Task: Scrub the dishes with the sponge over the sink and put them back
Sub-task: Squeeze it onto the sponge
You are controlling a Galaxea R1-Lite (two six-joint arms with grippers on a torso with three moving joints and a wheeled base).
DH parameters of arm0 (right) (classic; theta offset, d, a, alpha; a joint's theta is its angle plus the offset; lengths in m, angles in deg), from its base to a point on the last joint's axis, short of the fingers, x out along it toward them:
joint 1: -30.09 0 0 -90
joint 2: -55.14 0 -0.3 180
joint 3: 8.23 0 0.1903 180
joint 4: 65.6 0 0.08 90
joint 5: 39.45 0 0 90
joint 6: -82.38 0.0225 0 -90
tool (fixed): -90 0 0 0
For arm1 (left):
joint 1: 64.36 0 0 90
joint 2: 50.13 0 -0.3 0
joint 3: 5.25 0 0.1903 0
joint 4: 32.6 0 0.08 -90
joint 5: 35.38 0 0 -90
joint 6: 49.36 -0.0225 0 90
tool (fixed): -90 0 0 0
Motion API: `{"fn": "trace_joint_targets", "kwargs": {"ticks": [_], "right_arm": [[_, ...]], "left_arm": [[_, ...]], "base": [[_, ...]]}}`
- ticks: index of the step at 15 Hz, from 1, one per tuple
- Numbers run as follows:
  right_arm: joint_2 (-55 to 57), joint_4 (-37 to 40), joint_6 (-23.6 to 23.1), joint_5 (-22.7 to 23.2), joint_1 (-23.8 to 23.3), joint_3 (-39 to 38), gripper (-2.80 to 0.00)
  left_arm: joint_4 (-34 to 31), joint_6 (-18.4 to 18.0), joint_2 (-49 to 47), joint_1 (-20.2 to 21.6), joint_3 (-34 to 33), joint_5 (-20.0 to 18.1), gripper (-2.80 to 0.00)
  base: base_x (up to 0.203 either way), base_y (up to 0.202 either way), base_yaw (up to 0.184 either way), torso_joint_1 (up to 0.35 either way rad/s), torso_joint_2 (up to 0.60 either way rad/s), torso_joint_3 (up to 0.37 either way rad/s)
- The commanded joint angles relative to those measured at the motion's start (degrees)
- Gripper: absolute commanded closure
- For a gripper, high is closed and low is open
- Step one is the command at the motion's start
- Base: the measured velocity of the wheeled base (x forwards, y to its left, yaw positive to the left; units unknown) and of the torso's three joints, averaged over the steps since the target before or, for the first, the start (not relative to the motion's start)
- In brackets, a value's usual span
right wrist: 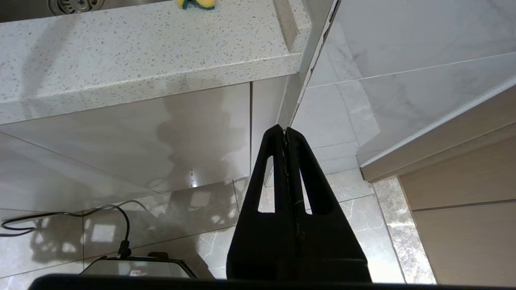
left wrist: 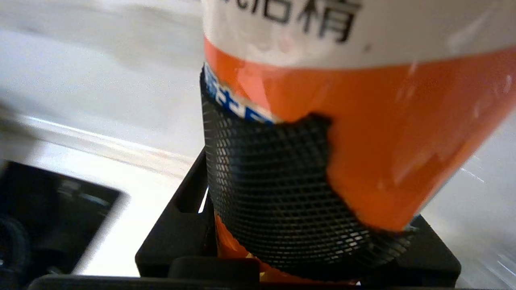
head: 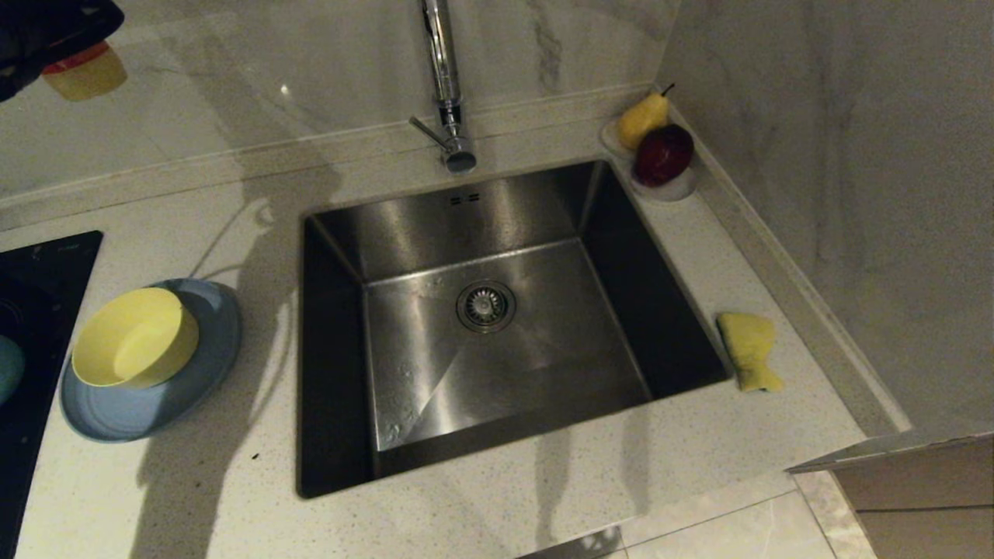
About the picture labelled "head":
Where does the orange dish soap bottle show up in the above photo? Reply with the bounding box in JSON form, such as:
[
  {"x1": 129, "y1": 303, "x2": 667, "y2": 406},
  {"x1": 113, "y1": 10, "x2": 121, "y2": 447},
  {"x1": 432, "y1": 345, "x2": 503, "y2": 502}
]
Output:
[{"x1": 41, "y1": 40, "x2": 130, "y2": 102}]

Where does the metal sink drain strainer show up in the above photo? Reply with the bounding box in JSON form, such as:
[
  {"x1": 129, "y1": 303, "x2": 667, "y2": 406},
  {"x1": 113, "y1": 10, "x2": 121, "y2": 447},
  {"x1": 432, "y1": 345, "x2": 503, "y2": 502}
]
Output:
[{"x1": 456, "y1": 280, "x2": 518, "y2": 335}]

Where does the stainless steel sink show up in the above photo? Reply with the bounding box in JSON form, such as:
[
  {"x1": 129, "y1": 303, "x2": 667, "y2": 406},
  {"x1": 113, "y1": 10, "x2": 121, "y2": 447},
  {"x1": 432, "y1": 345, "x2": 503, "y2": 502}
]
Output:
[{"x1": 297, "y1": 159, "x2": 733, "y2": 499}]

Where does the yellow green sponge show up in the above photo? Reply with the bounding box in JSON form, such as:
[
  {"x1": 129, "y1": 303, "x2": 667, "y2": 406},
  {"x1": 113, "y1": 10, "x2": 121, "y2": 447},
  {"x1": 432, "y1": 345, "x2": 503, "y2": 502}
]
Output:
[{"x1": 715, "y1": 311, "x2": 785, "y2": 394}]

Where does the black induction cooktop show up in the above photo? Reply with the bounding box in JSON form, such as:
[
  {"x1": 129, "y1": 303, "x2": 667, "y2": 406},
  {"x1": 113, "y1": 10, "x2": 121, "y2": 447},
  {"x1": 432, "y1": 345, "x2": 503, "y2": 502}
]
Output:
[{"x1": 0, "y1": 230, "x2": 104, "y2": 559}]

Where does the yellow plastic bowl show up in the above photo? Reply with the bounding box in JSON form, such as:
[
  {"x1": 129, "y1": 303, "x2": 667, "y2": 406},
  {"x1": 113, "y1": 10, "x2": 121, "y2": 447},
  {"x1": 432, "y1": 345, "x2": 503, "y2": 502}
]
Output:
[{"x1": 71, "y1": 287, "x2": 200, "y2": 390}]

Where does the teal bowl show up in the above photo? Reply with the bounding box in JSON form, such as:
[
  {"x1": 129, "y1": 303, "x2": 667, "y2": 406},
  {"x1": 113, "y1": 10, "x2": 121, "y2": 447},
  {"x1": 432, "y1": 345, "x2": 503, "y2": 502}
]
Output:
[{"x1": 0, "y1": 334, "x2": 26, "y2": 407}]

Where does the chrome faucet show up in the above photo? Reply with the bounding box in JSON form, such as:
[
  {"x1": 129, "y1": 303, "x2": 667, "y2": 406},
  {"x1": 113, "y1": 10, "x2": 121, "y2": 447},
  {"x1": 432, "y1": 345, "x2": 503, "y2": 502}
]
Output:
[{"x1": 408, "y1": 0, "x2": 478, "y2": 175}]

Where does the blue round plate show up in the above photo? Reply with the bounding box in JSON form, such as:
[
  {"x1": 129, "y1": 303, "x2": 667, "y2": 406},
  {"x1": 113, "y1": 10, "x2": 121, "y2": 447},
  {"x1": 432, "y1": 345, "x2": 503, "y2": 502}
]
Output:
[{"x1": 60, "y1": 278, "x2": 242, "y2": 443}]

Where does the yellow pear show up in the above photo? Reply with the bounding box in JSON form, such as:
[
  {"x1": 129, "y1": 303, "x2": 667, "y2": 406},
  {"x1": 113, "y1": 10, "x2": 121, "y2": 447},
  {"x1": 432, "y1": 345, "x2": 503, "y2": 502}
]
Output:
[{"x1": 617, "y1": 84, "x2": 675, "y2": 152}]

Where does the dark red apple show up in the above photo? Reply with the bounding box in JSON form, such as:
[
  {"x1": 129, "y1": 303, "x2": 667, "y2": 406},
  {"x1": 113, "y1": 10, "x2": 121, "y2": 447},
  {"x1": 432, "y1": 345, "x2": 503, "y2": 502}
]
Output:
[{"x1": 632, "y1": 124, "x2": 695, "y2": 189}]

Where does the small white fruit dish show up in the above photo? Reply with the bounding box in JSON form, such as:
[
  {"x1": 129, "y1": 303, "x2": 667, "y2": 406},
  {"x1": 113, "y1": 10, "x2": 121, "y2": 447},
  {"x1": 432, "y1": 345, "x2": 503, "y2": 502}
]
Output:
[{"x1": 600, "y1": 116, "x2": 697, "y2": 204}]

